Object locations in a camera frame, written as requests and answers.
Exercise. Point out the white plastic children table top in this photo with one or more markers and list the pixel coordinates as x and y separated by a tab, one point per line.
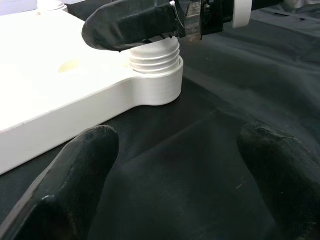
50	87

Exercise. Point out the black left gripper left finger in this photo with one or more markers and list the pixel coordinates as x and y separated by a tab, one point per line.
62	187

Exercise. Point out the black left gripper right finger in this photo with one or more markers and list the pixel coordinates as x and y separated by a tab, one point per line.
287	187

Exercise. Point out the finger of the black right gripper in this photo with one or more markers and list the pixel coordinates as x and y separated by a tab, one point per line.
130	25

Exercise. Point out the white plastic table leg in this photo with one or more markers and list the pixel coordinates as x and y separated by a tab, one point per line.
50	3
155	57

